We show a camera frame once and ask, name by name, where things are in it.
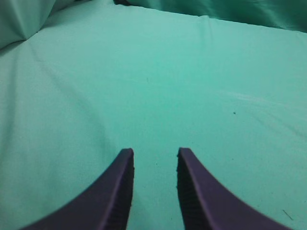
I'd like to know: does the left gripper dark purple left finger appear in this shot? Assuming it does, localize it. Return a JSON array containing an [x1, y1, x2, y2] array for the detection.
[[25, 148, 134, 230]]

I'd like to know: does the left gripper dark purple right finger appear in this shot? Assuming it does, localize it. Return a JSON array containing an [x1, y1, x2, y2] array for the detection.
[[177, 148, 288, 230]]

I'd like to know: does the green table cloth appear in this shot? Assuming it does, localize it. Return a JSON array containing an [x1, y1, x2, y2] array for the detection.
[[0, 0, 307, 230]]

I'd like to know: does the green backdrop cloth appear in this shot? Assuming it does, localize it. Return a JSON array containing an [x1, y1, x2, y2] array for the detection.
[[0, 0, 307, 48]]

